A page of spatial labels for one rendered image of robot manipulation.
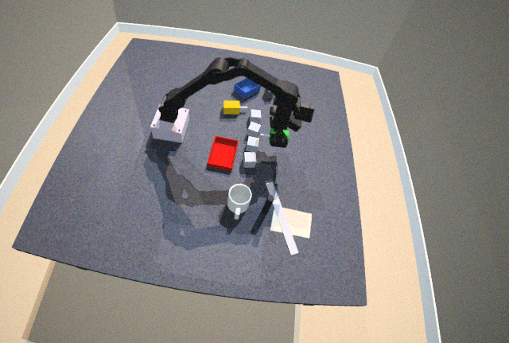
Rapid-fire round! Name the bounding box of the white flat bar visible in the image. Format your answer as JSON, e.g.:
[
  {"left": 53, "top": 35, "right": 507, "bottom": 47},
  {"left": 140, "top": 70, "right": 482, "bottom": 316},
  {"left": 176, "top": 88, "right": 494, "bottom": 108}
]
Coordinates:
[{"left": 266, "top": 182, "right": 298, "bottom": 255}]

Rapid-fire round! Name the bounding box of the blue tray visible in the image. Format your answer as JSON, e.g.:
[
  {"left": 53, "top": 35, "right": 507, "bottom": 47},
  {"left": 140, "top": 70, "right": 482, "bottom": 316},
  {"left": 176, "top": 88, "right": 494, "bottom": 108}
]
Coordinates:
[{"left": 233, "top": 78, "right": 261, "bottom": 99}]

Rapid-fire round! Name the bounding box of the red tray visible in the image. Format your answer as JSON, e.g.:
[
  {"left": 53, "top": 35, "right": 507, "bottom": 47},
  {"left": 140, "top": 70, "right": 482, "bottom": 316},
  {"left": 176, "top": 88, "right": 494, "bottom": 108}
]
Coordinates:
[{"left": 208, "top": 136, "right": 239, "bottom": 171}]

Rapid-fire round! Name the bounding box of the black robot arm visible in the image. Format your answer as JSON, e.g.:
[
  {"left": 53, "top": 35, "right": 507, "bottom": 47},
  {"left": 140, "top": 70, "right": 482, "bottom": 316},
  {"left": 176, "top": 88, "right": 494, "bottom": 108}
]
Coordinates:
[{"left": 158, "top": 57, "right": 314, "bottom": 131}]

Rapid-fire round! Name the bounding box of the yellow block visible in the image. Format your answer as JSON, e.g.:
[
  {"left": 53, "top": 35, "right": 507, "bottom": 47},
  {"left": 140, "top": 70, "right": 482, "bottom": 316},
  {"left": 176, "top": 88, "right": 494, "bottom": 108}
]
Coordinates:
[{"left": 223, "top": 101, "right": 247, "bottom": 114}]

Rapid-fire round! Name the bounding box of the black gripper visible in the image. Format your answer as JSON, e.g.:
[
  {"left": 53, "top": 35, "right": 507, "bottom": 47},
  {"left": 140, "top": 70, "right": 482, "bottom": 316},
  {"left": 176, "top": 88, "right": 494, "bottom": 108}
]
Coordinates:
[{"left": 270, "top": 107, "right": 290, "bottom": 148}]

